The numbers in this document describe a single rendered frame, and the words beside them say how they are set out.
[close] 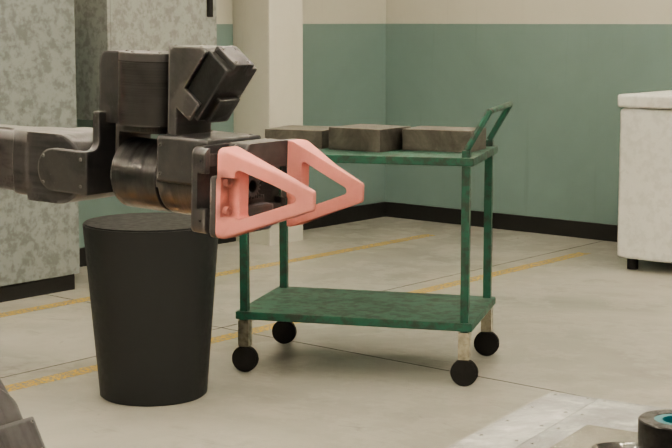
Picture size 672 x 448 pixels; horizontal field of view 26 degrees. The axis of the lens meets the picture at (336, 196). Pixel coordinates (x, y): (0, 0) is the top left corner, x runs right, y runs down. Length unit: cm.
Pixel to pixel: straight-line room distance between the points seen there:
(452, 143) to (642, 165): 252
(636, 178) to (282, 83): 217
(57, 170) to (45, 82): 590
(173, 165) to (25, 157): 16
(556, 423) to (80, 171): 94
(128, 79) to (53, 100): 598
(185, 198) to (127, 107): 9
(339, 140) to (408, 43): 423
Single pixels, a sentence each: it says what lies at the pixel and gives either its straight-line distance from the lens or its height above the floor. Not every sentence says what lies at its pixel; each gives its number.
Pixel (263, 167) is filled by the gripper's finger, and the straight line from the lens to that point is 106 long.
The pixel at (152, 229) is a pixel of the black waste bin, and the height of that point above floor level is 62.
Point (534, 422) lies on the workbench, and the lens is 194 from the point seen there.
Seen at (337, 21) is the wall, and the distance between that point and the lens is 942.
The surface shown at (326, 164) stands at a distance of 112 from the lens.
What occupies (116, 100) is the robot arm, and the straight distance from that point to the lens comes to 118.
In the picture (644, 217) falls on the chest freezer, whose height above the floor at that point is 29.
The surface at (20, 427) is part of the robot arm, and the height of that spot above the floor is 96.
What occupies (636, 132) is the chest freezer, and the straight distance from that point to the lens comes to 781.
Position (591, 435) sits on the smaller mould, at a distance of 164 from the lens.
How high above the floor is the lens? 132
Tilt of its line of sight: 7 degrees down
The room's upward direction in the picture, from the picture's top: straight up
